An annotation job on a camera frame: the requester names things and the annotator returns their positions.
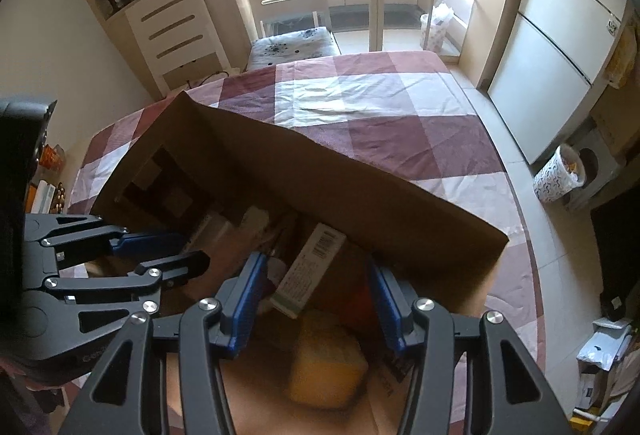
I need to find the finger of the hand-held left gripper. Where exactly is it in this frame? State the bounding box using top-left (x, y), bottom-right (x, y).
top-left (42, 250), bottom-right (211, 349)
top-left (25, 214), bottom-right (190, 269)

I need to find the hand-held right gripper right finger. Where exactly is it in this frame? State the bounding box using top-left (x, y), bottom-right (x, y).
top-left (367, 264), bottom-right (571, 435)

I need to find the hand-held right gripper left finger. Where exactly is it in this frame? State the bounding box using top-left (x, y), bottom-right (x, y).
top-left (60, 252), bottom-right (269, 435)

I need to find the white printed packet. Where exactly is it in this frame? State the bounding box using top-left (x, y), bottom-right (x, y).
top-left (272, 222), bottom-right (347, 320)

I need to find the small yellow box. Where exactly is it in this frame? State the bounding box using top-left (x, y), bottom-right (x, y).
top-left (287, 310), bottom-right (369, 409)

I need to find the brown cardboard box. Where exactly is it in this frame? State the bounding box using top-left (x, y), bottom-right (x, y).
top-left (92, 90), bottom-right (510, 435)

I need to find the white blue tissue pack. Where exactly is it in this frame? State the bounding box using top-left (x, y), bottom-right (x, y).
top-left (30, 180), bottom-right (55, 215)

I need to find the brown white checkered tablecloth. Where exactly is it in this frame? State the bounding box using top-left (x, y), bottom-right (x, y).
top-left (67, 50), bottom-right (547, 435)

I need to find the white blue parcel bag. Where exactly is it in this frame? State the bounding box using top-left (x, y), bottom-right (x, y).
top-left (576, 319), bottom-right (634, 372)

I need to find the patterned waste bin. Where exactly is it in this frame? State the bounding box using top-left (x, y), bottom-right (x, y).
top-left (532, 144), bottom-right (585, 204)

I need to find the floral seat cushion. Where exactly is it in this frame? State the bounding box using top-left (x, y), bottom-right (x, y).
top-left (247, 28), bottom-right (344, 72)

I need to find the grey plastic stool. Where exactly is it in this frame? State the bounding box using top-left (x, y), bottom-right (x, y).
top-left (565, 128), bottom-right (627, 211)

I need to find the white bag-lined bin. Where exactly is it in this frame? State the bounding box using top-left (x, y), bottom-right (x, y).
top-left (420, 2), bottom-right (455, 54)

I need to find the brown storage carton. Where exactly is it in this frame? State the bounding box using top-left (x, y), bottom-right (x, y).
top-left (592, 85), bottom-right (640, 157)

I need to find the white refrigerator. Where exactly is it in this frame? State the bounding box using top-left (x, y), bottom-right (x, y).
top-left (487, 0), bottom-right (631, 166)

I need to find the yellow hanging bag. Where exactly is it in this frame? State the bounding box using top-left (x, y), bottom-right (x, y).
top-left (607, 25), bottom-right (639, 89)

